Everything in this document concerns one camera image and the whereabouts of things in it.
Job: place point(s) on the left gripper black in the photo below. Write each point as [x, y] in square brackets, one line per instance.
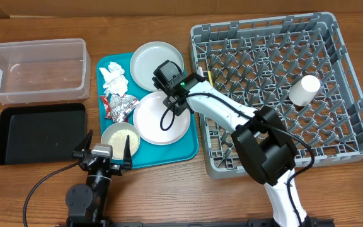
[85, 144]

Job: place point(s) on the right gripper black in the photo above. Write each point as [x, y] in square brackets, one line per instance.
[180, 109]

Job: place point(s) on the grey round plate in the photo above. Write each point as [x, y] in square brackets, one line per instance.
[148, 57]

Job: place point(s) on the pink round plate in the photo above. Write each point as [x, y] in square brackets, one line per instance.
[147, 116]

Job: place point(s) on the white napkin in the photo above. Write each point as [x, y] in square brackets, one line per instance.
[115, 81]

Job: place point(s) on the white paper cup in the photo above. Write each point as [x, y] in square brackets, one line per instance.
[303, 92]

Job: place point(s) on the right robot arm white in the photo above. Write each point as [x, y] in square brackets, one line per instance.
[265, 149]

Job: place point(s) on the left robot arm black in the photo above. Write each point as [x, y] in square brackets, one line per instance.
[86, 201]

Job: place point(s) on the grey dishwasher rack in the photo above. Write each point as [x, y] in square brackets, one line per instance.
[255, 62]

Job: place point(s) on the grey bowl with grains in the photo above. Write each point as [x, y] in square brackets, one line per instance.
[116, 135]

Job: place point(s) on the white plastic fork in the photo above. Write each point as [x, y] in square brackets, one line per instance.
[201, 72]

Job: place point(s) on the yellow plastic utensil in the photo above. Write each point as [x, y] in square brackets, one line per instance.
[210, 78]

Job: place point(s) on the red snack wrapper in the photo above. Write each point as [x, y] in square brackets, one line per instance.
[106, 105]

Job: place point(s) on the silver foil wrapper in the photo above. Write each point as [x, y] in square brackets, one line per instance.
[122, 106]

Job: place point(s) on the teal serving tray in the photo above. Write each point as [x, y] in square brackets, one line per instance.
[150, 154]

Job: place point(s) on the black plastic tray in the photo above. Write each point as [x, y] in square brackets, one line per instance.
[44, 133]

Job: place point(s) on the clear plastic bin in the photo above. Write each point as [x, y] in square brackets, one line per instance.
[44, 71]

